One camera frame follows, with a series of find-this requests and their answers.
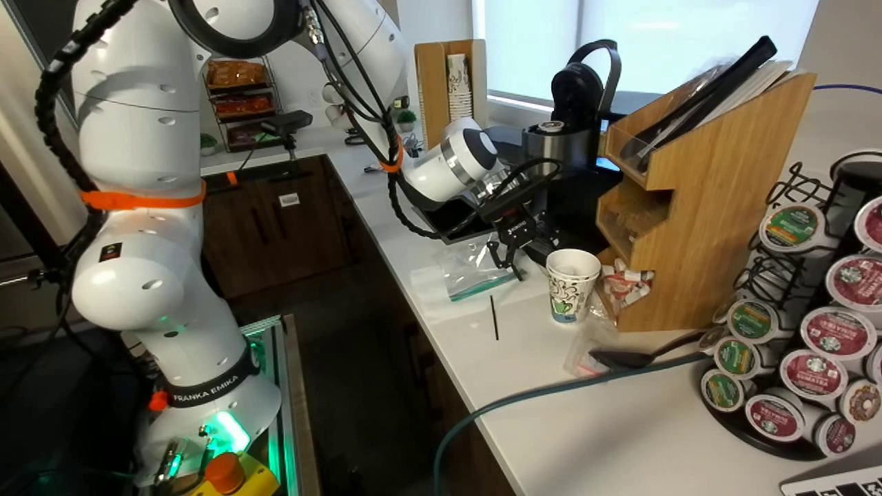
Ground bag of creamer cups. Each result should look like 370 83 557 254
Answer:
596 259 656 314

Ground patterned paper coffee cup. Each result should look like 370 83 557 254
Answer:
542 244 604 327

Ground yellow emergency stop button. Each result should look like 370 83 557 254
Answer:
188 451 279 496

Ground black plastic scoop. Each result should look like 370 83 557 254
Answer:
586 327 707 372

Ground stack of paper cups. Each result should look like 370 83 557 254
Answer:
443 50 473 120

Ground black silver coffee machine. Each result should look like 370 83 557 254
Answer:
520 36 629 251

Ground clear plastic zip bag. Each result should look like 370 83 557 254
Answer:
439 243 523 306

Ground dark power cable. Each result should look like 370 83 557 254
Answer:
426 349 713 496

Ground steel framed trash chute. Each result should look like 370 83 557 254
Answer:
422 201 503 244

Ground wooden condiment organizer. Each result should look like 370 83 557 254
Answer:
593 68 818 332

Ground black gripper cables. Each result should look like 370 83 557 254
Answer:
309 0 565 243

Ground black corrugated robot hose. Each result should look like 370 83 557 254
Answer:
32 0 141 278

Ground snack shelf rack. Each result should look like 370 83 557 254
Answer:
202 54 279 153

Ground brown lid coffee pod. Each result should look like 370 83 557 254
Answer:
837 376 882 424

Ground thin blue cable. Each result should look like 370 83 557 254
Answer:
809 80 882 99

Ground black wire pod carousel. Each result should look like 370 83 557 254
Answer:
696 149 882 462

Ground red lid coffee pod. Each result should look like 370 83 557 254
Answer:
822 251 882 310
742 387 809 444
797 303 878 364
813 409 859 459
852 193 882 254
776 346 848 404

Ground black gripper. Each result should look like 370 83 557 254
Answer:
468 168 560 278

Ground black serving tongs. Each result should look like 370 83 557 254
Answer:
629 33 782 174

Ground bright window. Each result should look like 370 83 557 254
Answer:
480 0 822 99

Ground green lid coffee pod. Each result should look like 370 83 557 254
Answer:
710 332 760 380
696 365 746 413
725 296 782 345
756 201 829 255

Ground dark wooden cabinet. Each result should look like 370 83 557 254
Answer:
202 153 370 300

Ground robot pedestal with green light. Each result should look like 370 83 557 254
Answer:
133 310 299 496

